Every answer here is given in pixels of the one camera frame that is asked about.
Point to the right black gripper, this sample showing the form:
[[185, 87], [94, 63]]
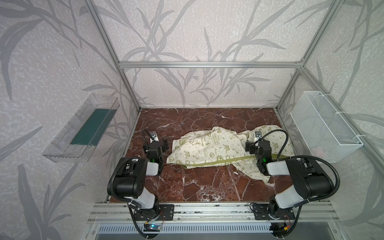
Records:
[[256, 144]]

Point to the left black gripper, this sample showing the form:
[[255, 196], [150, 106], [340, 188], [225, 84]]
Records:
[[156, 142]]

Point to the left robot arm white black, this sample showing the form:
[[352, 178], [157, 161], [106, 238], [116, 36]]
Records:
[[127, 183]]

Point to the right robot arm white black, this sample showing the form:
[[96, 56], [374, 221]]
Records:
[[313, 179]]

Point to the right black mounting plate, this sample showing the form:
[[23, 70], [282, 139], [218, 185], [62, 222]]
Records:
[[271, 212]]

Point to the black mounting plate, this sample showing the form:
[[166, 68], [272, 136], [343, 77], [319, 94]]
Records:
[[161, 212], [271, 212]]

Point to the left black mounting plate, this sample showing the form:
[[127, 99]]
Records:
[[161, 212]]

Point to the green lit circuit board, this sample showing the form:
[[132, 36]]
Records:
[[152, 227]]

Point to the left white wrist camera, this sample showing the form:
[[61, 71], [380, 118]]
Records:
[[153, 137]]

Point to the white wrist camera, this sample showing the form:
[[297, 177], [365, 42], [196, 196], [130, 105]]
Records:
[[153, 137], [258, 136]]

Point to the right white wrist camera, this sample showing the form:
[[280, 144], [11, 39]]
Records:
[[258, 136]]

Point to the white wire mesh basket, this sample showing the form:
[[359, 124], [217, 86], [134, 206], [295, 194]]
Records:
[[325, 131]]

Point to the right wired circuit board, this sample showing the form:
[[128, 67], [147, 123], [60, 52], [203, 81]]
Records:
[[279, 229]]

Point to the clear plastic wall tray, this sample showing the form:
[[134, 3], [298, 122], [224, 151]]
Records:
[[79, 138]]

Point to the aluminium frame rail base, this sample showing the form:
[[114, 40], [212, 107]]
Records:
[[220, 220]]

